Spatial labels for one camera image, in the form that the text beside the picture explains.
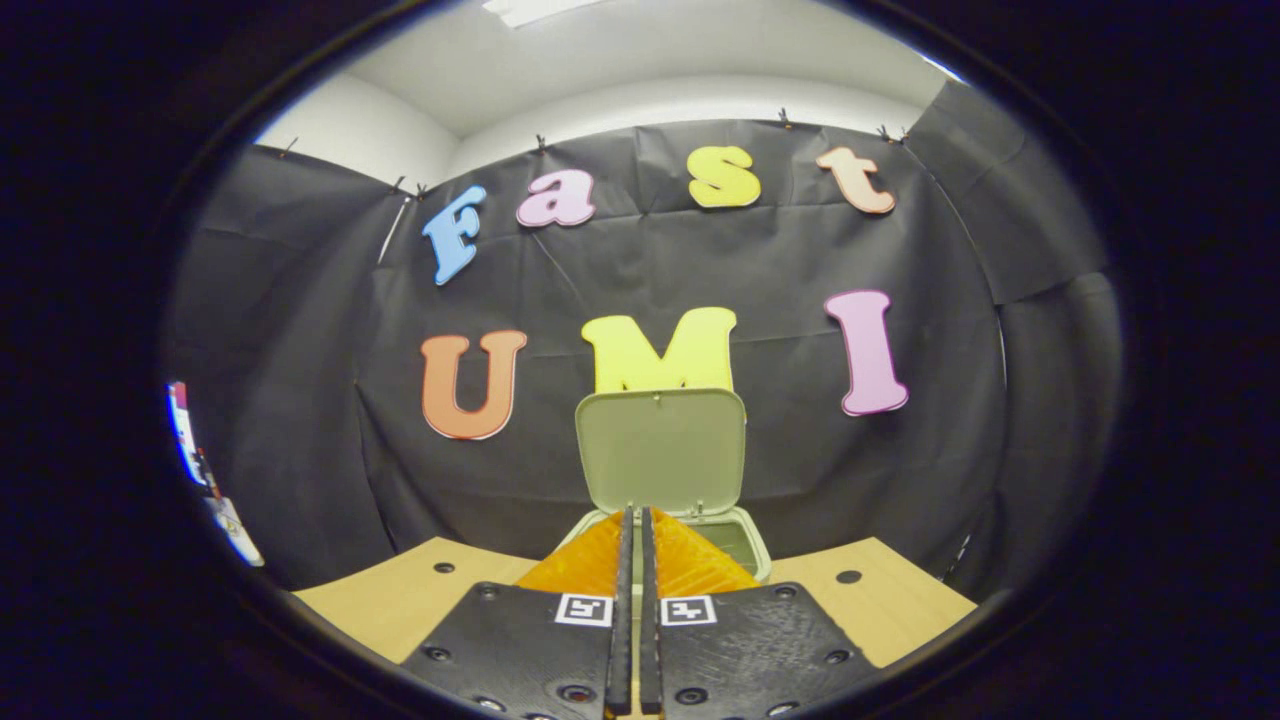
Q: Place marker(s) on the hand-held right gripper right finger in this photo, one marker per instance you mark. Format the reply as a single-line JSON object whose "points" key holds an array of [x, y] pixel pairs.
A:
{"points": [[650, 620]]}

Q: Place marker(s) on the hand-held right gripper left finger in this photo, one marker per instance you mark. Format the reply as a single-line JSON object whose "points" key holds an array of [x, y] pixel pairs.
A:
{"points": [[622, 620]]}

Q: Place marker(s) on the green desktop garbage bin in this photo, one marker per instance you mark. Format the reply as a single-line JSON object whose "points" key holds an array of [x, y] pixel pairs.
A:
{"points": [[660, 450]]}

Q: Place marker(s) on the wooden desktop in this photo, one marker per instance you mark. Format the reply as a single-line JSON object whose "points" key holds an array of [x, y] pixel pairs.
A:
{"points": [[400, 600]]}

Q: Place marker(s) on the white side table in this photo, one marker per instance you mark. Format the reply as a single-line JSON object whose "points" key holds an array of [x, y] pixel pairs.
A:
{"points": [[235, 535]]}

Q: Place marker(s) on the computer monitor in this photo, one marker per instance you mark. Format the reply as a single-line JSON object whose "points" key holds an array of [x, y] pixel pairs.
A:
{"points": [[185, 440]]}

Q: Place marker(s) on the ceiling light panel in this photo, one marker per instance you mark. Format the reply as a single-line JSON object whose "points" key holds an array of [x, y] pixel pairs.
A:
{"points": [[540, 10]]}

